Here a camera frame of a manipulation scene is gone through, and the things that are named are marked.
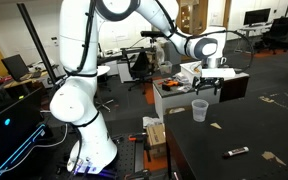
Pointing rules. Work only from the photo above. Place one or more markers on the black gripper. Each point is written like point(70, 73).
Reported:
point(217, 82)

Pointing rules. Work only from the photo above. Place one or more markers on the clear plastic measuring cup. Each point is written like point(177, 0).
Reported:
point(199, 109)

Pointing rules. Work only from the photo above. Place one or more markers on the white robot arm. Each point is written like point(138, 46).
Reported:
point(73, 102)

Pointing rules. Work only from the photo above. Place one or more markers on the white cabinet with dark top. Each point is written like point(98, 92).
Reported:
point(233, 88)

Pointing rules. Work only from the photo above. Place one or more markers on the orange black clamp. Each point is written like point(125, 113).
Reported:
point(166, 85)

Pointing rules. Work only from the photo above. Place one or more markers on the black office chair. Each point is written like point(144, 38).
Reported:
point(141, 71)

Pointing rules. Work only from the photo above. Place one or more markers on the small open cardboard box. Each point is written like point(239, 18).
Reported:
point(157, 140)

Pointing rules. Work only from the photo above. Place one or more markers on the brown Expo marker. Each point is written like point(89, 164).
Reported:
point(234, 152)

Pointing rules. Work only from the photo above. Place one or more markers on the black laptop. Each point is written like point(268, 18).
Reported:
point(16, 68)

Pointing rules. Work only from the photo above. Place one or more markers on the black diagonal pole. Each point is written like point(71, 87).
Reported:
point(33, 33)

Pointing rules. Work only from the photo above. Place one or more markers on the black controller box blue light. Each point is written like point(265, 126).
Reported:
point(20, 125)

